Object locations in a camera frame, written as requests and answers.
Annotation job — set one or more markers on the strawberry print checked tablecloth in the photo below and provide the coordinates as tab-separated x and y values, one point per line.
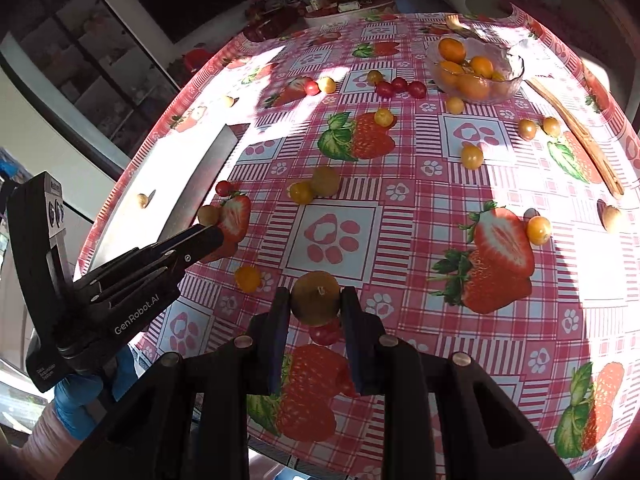
400	260

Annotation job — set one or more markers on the orange kumquat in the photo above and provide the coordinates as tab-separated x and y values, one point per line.
481	66
450	72
451	50
473	88
498	78

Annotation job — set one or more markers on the glass door cabinet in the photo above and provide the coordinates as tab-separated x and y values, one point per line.
85	70

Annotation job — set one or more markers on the clear glass bowl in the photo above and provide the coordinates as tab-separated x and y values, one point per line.
505	92

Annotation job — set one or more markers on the wooden fork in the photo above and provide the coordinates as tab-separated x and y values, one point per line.
457	24

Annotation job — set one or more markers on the person's left hand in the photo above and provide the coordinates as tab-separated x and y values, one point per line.
77	402

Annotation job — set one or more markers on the steel kitchen knife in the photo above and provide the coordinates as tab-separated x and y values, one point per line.
205	180

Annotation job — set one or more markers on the cluttered low table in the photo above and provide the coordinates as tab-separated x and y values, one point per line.
330	7

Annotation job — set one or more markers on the wooden stick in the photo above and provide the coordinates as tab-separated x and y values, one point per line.
580	132

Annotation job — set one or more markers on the small wooden scoop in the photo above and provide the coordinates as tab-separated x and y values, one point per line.
611	216

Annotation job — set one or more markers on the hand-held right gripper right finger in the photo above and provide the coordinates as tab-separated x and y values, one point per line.
357	347

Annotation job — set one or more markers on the red cherry tomato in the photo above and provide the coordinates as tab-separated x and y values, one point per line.
384	89
398	84
311	87
325	334
223	188
416	89

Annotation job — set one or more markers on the person's left forearm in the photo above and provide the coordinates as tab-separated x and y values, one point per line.
47	425

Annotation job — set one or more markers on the small yellow-green round fruit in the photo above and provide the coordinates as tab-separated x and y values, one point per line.
207	214

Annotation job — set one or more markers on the large yellow-green round fruit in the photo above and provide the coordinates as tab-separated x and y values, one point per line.
316	299

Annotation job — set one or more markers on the yellow cherry tomato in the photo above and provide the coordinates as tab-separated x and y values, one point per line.
539	230
374	77
527	129
327	85
551	126
471	156
383	117
301	193
143	200
229	101
454	105
247	279

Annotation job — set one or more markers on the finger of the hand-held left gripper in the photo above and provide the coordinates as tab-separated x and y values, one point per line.
165	246
190	254

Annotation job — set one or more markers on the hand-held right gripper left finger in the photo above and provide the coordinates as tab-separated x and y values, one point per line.
278	345

